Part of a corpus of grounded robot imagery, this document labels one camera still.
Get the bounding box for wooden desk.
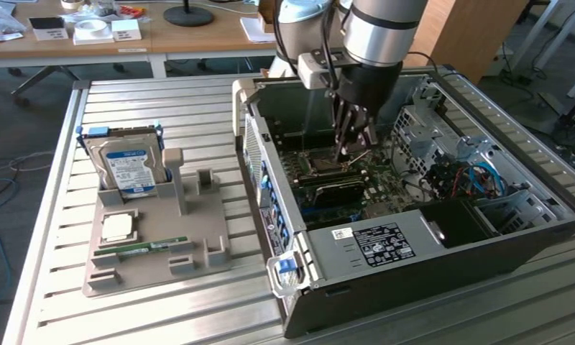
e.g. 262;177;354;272
0;0;327;78

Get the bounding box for green motherboard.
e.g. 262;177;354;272
278;143;433;227

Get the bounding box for silver CPU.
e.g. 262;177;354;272
100;215;135;242

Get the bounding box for white floor cable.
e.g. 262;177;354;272
0;150;54;173

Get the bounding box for open black PC case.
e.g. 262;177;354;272
234;64;575;339

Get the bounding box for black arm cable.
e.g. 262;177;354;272
319;0;346;91

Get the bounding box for white desk frame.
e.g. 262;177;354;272
508;0;575;98

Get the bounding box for black round lamp base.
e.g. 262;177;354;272
163;0;217;27

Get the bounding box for CPU socket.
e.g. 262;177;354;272
306;147;349;177

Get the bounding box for RAM stick with blue label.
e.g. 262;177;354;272
299;172;369;188

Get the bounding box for wooden cabinet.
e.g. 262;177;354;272
407;0;532;83

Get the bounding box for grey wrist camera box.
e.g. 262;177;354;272
297;48;361;90

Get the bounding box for white paper stack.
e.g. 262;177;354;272
241;16;279;43

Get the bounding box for blue wire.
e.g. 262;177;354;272
465;161;509;198

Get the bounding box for brown cardboard box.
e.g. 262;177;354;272
259;0;281;26

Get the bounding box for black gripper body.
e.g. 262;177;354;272
326;61;403;121

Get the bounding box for grey power supply unit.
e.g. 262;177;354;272
297;210;445;281

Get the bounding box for green RAM stick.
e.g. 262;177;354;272
94;236;190;258

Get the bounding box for flat white box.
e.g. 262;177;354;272
72;27;115;46

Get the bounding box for perforated metal drive cage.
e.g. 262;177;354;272
391;80;466;173

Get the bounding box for black cable at case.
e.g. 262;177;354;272
405;52;462;76

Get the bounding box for orange small parts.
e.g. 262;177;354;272
119;5;148;19

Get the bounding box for graphics card with black cooler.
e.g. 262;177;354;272
301;178;369;210

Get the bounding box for clear plastic bag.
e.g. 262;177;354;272
0;0;28;33

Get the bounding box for plain white box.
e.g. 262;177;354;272
111;19;142;42

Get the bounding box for grey case handle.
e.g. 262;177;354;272
267;249;313;298

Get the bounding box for white box with black top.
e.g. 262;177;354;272
30;17;70;41

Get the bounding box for white tape roll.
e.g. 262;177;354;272
75;19;107;34

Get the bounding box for grey parts rack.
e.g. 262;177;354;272
82;147;235;300

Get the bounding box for hard disk in blue caddy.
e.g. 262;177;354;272
75;124;168;199

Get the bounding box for silver disk bay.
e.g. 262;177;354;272
474;188;562;236

